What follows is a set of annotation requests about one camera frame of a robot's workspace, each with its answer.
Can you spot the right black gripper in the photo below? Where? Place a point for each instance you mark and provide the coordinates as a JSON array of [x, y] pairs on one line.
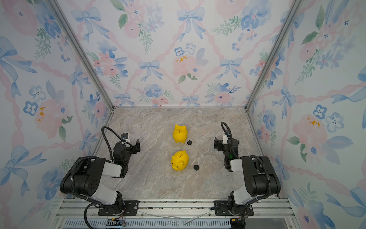
[[220, 148]]

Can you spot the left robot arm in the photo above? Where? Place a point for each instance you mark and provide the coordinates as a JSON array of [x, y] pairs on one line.
[[84, 180]]

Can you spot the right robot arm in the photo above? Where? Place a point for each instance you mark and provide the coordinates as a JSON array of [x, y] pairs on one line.
[[260, 180]]

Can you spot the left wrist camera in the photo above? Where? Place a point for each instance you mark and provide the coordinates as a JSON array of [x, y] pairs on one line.
[[125, 137]]

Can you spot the left aluminium corner post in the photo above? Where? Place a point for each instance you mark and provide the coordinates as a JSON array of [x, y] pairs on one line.
[[81, 54]]

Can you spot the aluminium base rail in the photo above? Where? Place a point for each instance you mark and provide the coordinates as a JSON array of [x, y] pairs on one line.
[[270, 213]]

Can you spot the right aluminium corner post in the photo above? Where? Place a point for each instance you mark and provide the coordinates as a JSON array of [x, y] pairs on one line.
[[293, 12]]

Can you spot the black mounting plate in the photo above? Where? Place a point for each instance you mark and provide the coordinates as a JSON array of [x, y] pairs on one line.
[[223, 208], [125, 208]]

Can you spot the aluminium corner post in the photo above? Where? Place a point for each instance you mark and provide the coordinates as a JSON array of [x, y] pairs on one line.
[[81, 54], [293, 12]]

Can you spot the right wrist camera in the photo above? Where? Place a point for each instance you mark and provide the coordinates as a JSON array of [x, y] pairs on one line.
[[226, 138]]

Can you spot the yellow piggy bank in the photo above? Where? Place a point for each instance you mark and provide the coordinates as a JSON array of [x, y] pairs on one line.
[[180, 134], [180, 160]]

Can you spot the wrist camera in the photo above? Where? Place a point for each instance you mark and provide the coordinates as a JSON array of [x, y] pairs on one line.
[[125, 137], [226, 138]]

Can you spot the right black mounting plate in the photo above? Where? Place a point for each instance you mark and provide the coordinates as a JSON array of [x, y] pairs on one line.
[[223, 208]]

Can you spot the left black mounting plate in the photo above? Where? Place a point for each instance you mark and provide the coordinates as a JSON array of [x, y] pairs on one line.
[[125, 208]]

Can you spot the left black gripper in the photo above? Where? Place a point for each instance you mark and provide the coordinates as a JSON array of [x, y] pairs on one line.
[[138, 149]]

